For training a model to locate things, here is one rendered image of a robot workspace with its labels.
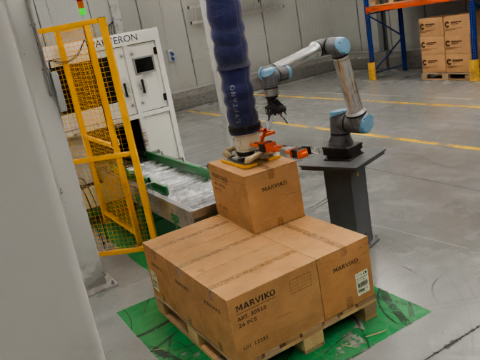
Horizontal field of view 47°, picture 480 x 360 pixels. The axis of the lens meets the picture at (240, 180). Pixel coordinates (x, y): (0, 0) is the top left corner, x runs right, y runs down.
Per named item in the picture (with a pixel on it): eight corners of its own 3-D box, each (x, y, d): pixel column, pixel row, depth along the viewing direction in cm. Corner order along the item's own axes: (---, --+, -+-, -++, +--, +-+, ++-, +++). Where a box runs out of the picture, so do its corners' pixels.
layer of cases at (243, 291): (154, 293, 397) (141, 242, 386) (267, 245, 443) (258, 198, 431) (239, 366, 296) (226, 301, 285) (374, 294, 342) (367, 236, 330)
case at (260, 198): (217, 213, 416) (207, 162, 405) (263, 198, 432) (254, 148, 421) (254, 234, 364) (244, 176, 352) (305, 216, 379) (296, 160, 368)
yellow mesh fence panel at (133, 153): (72, 271, 498) (3, 35, 439) (76, 266, 508) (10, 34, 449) (164, 261, 485) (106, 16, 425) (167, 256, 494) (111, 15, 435)
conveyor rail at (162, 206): (103, 185, 613) (98, 168, 608) (107, 183, 615) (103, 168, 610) (196, 236, 418) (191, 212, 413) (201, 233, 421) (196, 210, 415)
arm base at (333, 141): (333, 141, 438) (333, 128, 435) (357, 141, 428) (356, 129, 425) (324, 147, 422) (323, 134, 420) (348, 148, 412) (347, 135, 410)
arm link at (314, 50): (319, 36, 393) (253, 67, 356) (333, 35, 384) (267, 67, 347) (322, 51, 398) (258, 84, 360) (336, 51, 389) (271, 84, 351)
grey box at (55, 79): (55, 111, 431) (45, 72, 423) (62, 108, 434) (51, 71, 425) (61, 112, 414) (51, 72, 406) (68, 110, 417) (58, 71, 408)
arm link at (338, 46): (358, 126, 420) (332, 33, 385) (377, 127, 408) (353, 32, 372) (346, 136, 413) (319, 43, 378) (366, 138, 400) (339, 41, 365)
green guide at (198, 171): (146, 158, 635) (145, 151, 632) (155, 156, 639) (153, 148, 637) (212, 180, 500) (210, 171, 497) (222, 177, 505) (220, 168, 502)
